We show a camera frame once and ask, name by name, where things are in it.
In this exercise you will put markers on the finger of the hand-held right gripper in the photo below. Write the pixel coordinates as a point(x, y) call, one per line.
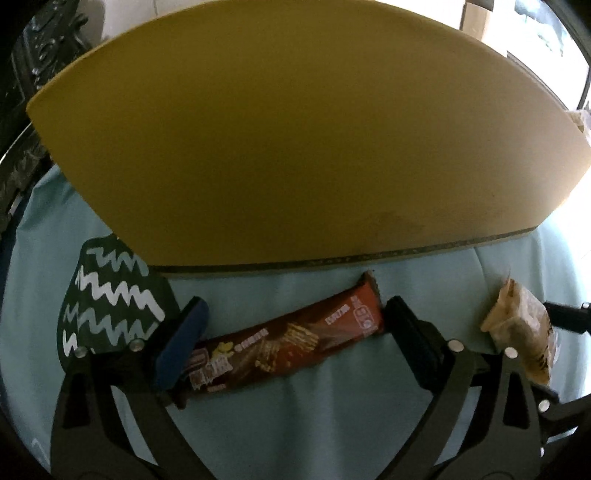
point(570, 316)
point(554, 410)

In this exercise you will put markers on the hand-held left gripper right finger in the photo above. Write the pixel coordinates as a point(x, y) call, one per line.
point(411, 341)

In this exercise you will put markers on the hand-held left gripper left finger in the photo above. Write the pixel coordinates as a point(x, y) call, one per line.
point(182, 341)

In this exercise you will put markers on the beige snack packet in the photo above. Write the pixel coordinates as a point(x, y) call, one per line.
point(517, 323)

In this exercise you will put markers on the brown wafer bar packet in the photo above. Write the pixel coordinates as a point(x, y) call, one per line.
point(286, 346)

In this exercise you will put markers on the yellow cardboard box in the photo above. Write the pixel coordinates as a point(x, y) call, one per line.
point(300, 138)

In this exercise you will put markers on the light blue printed blanket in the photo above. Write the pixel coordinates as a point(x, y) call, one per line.
point(300, 424)

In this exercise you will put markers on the cardboard corner protector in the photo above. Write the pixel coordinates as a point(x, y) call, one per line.
point(474, 21)

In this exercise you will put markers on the dark carved wooden furniture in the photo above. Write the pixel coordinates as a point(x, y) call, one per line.
point(32, 60)

